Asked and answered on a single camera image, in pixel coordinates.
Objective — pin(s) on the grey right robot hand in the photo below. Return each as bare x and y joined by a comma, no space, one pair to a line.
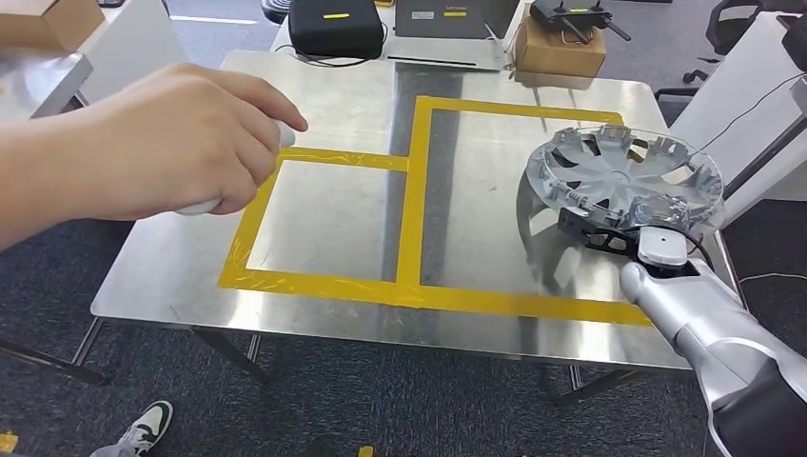
662,213

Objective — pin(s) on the person's hand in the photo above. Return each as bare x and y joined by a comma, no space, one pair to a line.
176,139

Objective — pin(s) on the silver plastic hubcap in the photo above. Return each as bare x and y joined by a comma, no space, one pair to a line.
621,165

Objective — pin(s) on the person's forearm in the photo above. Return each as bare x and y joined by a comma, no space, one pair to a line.
38,183

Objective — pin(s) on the stainless steel workbench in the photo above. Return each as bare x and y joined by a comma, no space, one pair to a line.
328,221

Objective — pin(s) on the yellow tape on workbench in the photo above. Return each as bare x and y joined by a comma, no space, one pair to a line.
410,189

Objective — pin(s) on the white desk panel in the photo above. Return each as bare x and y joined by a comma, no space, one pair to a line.
132,44

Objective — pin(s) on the white desk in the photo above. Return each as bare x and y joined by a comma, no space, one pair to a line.
744,94

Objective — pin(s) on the stainless steel table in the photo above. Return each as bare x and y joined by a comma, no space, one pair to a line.
38,82

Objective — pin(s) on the brown cardboard box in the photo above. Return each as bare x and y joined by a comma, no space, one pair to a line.
555,57
50,22

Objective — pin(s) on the black carrying case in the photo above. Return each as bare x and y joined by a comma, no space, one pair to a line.
334,35

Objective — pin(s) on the black office chair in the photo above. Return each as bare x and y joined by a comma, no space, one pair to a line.
710,28

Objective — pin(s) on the black remote with antennas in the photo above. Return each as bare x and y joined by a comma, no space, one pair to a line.
567,12

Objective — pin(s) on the silver laptop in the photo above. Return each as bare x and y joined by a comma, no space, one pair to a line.
441,50

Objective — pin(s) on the person's sneaker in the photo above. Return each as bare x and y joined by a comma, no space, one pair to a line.
142,429

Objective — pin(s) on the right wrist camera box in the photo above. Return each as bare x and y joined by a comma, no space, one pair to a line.
662,246

